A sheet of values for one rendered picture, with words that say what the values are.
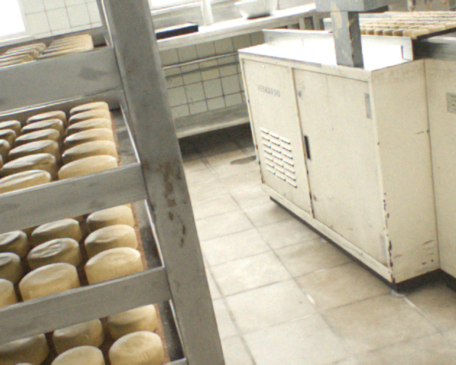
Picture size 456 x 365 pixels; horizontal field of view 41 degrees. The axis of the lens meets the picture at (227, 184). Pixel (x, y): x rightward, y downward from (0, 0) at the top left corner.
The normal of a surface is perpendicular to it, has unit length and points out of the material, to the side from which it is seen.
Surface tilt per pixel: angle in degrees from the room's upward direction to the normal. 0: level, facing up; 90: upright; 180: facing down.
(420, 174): 90
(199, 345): 90
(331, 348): 0
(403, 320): 0
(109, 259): 0
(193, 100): 90
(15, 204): 90
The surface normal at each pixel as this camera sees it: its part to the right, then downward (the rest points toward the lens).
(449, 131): -0.93, 0.26
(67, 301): 0.21, 0.28
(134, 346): -0.18, -0.93
